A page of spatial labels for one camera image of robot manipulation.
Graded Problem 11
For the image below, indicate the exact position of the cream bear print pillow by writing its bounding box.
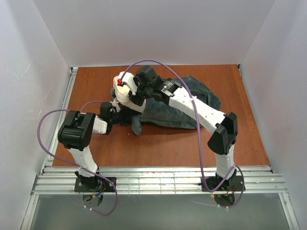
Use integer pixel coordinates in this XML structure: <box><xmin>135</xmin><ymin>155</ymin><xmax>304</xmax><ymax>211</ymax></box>
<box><xmin>113</xmin><ymin>72</ymin><xmax>146</xmax><ymax>113</ymax></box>

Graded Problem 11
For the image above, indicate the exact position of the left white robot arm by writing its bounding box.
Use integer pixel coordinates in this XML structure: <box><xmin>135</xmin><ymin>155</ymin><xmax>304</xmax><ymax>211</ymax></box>
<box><xmin>58</xmin><ymin>102</ymin><xmax>134</xmax><ymax>186</ymax></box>

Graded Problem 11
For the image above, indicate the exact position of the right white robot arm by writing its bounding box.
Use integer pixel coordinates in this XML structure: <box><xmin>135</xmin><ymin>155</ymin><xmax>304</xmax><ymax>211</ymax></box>
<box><xmin>118</xmin><ymin>66</ymin><xmax>238</xmax><ymax>187</ymax></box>

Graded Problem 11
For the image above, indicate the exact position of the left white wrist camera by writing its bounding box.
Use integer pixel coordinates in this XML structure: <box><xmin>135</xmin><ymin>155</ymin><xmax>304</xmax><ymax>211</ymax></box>
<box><xmin>111</xmin><ymin>97</ymin><xmax>121</xmax><ymax>113</ymax></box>

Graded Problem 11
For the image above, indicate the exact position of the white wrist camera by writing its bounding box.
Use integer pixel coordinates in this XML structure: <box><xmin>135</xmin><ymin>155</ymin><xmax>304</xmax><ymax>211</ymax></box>
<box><xmin>116</xmin><ymin>71</ymin><xmax>138</xmax><ymax>96</ymax></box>
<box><xmin>111</xmin><ymin>97</ymin><xmax>121</xmax><ymax>113</ymax></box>

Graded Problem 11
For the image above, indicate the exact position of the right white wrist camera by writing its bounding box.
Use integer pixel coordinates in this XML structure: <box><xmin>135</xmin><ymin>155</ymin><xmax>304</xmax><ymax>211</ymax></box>
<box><xmin>116</xmin><ymin>71</ymin><xmax>138</xmax><ymax>96</ymax></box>

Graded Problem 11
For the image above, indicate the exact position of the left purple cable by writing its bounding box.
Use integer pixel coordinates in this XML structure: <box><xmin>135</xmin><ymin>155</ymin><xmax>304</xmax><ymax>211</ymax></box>
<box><xmin>37</xmin><ymin>101</ymin><xmax>118</xmax><ymax>216</ymax></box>

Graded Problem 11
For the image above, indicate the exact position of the purple cable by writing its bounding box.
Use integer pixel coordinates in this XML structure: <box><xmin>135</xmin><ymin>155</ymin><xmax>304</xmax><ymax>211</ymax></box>
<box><xmin>37</xmin><ymin>101</ymin><xmax>118</xmax><ymax>216</ymax></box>
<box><xmin>121</xmin><ymin>59</ymin><xmax>245</xmax><ymax>209</ymax></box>

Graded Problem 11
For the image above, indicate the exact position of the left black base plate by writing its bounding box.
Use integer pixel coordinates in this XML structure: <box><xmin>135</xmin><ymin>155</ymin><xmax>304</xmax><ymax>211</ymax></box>
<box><xmin>74</xmin><ymin>176</ymin><xmax>115</xmax><ymax>193</ymax></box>

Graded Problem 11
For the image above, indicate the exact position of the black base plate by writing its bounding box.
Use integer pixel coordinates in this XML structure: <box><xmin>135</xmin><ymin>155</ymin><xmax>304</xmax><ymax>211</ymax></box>
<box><xmin>206</xmin><ymin>176</ymin><xmax>246</xmax><ymax>192</ymax></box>
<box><xmin>74</xmin><ymin>176</ymin><xmax>115</xmax><ymax>193</ymax></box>

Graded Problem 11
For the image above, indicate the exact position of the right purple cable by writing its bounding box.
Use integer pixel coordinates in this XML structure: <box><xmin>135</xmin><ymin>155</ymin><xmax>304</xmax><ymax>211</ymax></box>
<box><xmin>121</xmin><ymin>59</ymin><xmax>245</xmax><ymax>209</ymax></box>

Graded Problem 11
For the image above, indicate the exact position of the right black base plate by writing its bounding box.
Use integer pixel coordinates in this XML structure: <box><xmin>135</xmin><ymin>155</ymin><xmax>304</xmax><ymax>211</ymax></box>
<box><xmin>206</xmin><ymin>176</ymin><xmax>246</xmax><ymax>192</ymax></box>

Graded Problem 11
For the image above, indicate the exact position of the aluminium rail frame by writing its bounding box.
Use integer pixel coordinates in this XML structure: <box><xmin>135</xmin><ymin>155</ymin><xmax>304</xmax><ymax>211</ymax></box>
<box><xmin>22</xmin><ymin>64</ymin><xmax>299</xmax><ymax>230</ymax></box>

